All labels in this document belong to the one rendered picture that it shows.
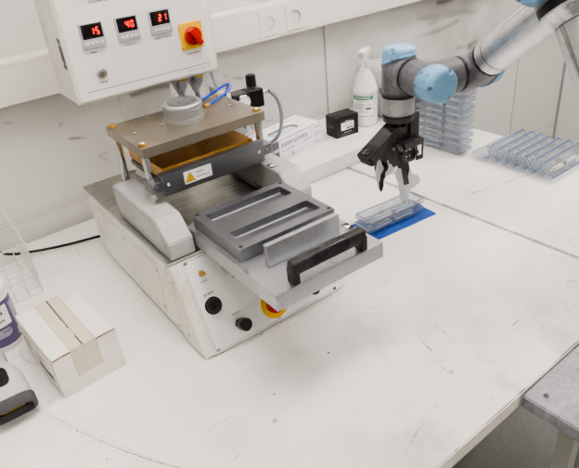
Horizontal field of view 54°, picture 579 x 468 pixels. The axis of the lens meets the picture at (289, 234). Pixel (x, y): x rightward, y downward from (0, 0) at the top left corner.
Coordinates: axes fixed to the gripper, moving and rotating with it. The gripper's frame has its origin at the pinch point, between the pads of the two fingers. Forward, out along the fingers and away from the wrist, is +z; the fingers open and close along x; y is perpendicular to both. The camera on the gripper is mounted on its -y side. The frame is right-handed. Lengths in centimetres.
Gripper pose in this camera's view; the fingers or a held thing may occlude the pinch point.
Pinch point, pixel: (390, 194)
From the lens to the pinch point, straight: 143.0
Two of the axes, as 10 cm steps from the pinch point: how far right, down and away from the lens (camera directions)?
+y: 8.4, -3.4, 4.3
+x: -5.4, -3.8, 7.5
